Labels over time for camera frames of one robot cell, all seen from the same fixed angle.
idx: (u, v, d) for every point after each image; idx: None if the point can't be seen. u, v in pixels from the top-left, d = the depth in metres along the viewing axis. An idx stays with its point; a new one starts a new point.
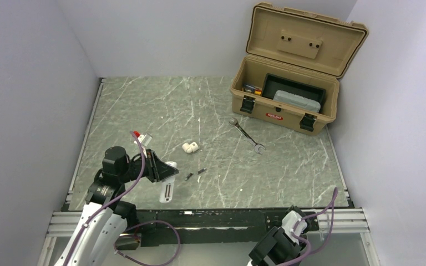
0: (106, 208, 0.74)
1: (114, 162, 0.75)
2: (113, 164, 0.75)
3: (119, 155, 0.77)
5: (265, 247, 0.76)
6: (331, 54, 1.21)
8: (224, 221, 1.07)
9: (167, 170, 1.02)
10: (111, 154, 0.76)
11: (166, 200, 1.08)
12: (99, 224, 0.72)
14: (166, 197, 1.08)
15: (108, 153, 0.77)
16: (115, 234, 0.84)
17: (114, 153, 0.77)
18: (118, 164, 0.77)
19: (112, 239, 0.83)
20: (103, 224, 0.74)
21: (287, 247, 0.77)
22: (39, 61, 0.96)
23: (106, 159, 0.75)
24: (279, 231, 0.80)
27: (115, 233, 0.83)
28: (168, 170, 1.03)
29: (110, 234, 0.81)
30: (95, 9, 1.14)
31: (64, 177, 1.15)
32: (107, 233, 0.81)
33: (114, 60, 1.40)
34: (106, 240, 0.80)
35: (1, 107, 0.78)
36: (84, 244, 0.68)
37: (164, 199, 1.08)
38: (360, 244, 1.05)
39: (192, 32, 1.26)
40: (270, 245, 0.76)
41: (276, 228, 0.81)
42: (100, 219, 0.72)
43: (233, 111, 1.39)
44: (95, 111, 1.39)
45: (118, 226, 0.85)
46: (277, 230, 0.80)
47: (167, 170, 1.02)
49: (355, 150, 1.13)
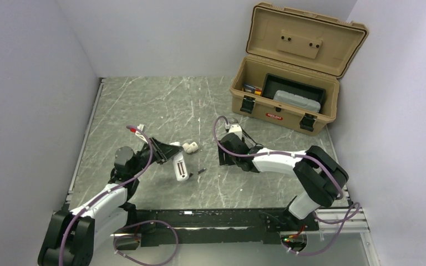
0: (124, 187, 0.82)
1: (125, 162, 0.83)
2: (124, 165, 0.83)
3: (128, 155, 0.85)
5: (325, 158, 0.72)
6: (331, 54, 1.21)
8: (224, 221, 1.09)
9: (171, 149, 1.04)
10: (121, 156, 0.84)
11: (182, 177, 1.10)
12: (117, 197, 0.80)
14: (181, 173, 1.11)
15: (118, 154, 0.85)
16: (117, 222, 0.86)
17: (123, 154, 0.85)
18: (129, 163, 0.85)
19: (112, 227, 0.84)
20: (117, 200, 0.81)
21: (330, 184, 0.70)
22: (39, 61, 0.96)
23: (117, 162, 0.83)
24: (344, 178, 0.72)
27: (118, 218, 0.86)
28: (172, 150, 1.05)
29: (113, 221, 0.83)
30: (95, 8, 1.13)
31: (64, 177, 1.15)
32: (110, 216, 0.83)
33: (114, 60, 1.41)
34: (109, 223, 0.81)
35: (0, 109, 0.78)
36: (105, 203, 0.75)
37: (181, 177, 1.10)
38: (360, 244, 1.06)
39: (192, 32, 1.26)
40: (330, 165, 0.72)
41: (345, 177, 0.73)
42: (120, 193, 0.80)
43: (233, 111, 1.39)
44: (95, 111, 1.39)
45: (122, 215, 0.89)
46: (345, 175, 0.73)
47: (171, 149, 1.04)
49: (356, 149, 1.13)
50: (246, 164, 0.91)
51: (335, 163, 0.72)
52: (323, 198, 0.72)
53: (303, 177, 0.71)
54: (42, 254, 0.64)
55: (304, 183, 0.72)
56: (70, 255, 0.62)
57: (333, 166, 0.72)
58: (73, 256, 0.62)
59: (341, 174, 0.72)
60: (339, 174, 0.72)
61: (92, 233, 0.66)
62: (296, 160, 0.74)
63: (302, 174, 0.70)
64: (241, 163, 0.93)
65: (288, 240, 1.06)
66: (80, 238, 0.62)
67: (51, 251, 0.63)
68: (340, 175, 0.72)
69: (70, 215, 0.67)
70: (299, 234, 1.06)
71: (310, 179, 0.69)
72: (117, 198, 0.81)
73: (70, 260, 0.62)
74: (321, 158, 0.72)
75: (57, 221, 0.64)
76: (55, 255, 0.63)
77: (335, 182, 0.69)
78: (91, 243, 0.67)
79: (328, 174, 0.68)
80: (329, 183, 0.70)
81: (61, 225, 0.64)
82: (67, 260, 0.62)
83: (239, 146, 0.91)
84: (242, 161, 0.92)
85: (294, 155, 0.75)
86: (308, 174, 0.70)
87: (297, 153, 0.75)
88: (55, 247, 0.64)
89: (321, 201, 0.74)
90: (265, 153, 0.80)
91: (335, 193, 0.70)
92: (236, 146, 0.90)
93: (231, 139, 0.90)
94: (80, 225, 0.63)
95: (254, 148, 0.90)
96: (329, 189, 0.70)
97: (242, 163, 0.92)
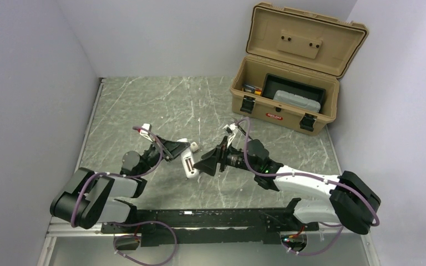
0: (135, 180, 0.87)
1: (132, 167, 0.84)
2: (131, 170, 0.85)
3: (135, 160, 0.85)
5: (360, 185, 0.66)
6: (331, 54, 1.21)
8: (224, 221, 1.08)
9: (177, 146, 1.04)
10: (127, 161, 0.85)
11: (192, 173, 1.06)
12: (130, 185, 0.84)
14: (189, 170, 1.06)
15: (125, 159, 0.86)
16: (116, 216, 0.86)
17: (130, 159, 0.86)
18: (137, 167, 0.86)
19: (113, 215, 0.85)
20: (127, 189, 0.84)
21: (366, 212, 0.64)
22: (40, 62, 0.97)
23: (124, 166, 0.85)
24: (378, 204, 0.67)
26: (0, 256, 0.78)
27: (122, 210, 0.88)
28: (179, 146, 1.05)
29: (117, 209, 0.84)
30: (95, 9, 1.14)
31: (65, 177, 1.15)
32: (116, 203, 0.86)
33: (114, 61, 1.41)
34: (110, 214, 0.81)
35: (0, 110, 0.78)
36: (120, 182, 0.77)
37: (189, 173, 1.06)
38: (360, 244, 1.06)
39: (192, 32, 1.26)
40: (364, 193, 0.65)
41: (377, 202, 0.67)
42: (132, 183, 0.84)
43: (233, 111, 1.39)
44: (95, 111, 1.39)
45: (123, 211, 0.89)
46: (378, 200, 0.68)
47: (177, 146, 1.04)
49: (356, 149, 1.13)
50: (264, 182, 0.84)
51: (369, 189, 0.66)
52: (359, 227, 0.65)
53: (339, 206, 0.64)
54: (56, 200, 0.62)
55: (339, 211, 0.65)
56: (84, 204, 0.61)
57: (367, 193, 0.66)
58: (87, 208, 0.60)
59: (377, 201, 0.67)
60: (374, 201, 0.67)
61: (108, 193, 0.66)
62: (329, 187, 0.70)
63: (339, 204, 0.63)
64: (258, 179, 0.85)
65: (288, 240, 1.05)
66: (100, 189, 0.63)
67: (65, 200, 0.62)
68: (373, 202, 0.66)
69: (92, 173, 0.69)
70: (299, 234, 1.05)
71: (348, 209, 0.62)
72: (130, 187, 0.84)
73: (84, 209, 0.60)
74: (356, 186, 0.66)
75: (79, 175, 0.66)
76: (69, 203, 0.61)
77: (373, 210, 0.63)
78: (102, 205, 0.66)
79: (365, 202, 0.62)
80: (366, 211, 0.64)
81: (83, 177, 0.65)
82: (79, 210, 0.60)
83: (264, 162, 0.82)
84: (258, 177, 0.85)
85: (327, 182, 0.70)
86: (346, 204, 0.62)
87: (329, 179, 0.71)
88: (71, 198, 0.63)
89: (355, 229, 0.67)
90: (290, 173, 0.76)
91: (371, 221, 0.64)
92: (262, 162, 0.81)
93: (260, 155, 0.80)
94: (102, 178, 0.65)
95: (275, 165, 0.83)
96: (370, 219, 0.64)
97: (259, 180, 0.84)
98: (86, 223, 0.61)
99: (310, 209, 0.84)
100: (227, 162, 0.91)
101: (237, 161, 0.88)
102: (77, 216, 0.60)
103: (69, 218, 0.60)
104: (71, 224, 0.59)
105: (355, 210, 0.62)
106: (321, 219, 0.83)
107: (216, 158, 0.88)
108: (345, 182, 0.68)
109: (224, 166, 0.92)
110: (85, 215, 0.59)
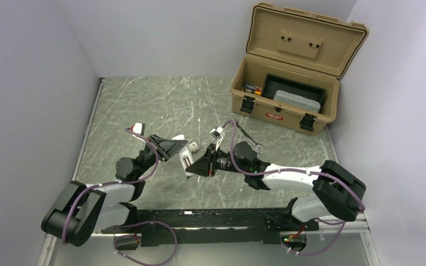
0: (132, 185, 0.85)
1: (126, 174, 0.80)
2: (125, 178, 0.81)
3: (128, 168, 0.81)
5: (342, 172, 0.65)
6: (331, 54, 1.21)
8: (224, 221, 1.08)
9: (174, 144, 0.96)
10: (121, 169, 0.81)
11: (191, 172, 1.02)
12: (127, 190, 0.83)
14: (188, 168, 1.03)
15: (118, 166, 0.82)
16: (116, 217, 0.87)
17: (123, 167, 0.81)
18: (131, 174, 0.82)
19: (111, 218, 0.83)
20: (123, 194, 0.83)
21: (350, 199, 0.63)
22: (39, 62, 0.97)
23: (118, 174, 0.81)
24: (363, 190, 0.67)
26: None
27: (120, 211, 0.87)
28: (177, 144, 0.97)
29: (115, 212, 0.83)
30: (94, 8, 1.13)
31: (64, 177, 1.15)
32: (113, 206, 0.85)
33: (114, 61, 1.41)
34: (110, 216, 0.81)
35: (1, 109, 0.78)
36: (115, 190, 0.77)
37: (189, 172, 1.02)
38: (360, 244, 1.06)
39: (192, 32, 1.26)
40: (346, 179, 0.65)
41: (360, 188, 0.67)
42: (130, 188, 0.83)
43: (233, 111, 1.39)
44: (95, 111, 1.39)
45: (123, 213, 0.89)
46: (363, 187, 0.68)
47: (173, 145, 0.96)
49: (355, 149, 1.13)
50: (255, 183, 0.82)
51: (351, 175, 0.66)
52: (345, 215, 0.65)
53: (322, 195, 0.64)
54: (47, 216, 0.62)
55: (324, 201, 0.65)
56: (75, 221, 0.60)
57: (349, 180, 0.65)
58: (77, 226, 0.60)
59: (360, 187, 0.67)
60: (358, 188, 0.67)
61: (101, 207, 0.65)
62: (312, 177, 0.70)
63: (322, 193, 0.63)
64: (248, 180, 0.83)
65: (288, 240, 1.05)
66: (90, 206, 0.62)
67: (56, 215, 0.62)
68: (356, 188, 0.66)
69: (85, 186, 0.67)
70: (299, 234, 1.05)
71: (331, 198, 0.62)
72: (126, 192, 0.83)
73: (74, 226, 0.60)
74: (338, 173, 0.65)
75: (71, 190, 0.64)
76: (60, 219, 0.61)
77: (356, 195, 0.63)
78: (96, 219, 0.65)
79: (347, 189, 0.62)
80: (350, 199, 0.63)
81: (74, 192, 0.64)
82: (70, 228, 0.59)
83: (254, 163, 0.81)
84: (248, 179, 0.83)
85: (310, 173, 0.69)
86: (329, 192, 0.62)
87: (311, 170, 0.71)
88: (62, 212, 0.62)
89: (344, 218, 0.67)
90: (276, 170, 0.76)
91: (358, 208, 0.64)
92: (250, 164, 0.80)
93: (249, 157, 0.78)
94: (93, 194, 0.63)
95: (264, 164, 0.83)
96: (355, 205, 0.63)
97: (250, 182, 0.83)
98: (77, 240, 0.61)
99: (304, 205, 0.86)
100: (217, 166, 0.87)
101: (226, 164, 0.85)
102: (68, 233, 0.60)
103: (60, 235, 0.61)
104: (62, 241, 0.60)
105: (339, 197, 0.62)
106: (314, 214, 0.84)
107: (208, 158, 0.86)
108: (328, 171, 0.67)
109: (214, 171, 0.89)
110: (75, 233, 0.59)
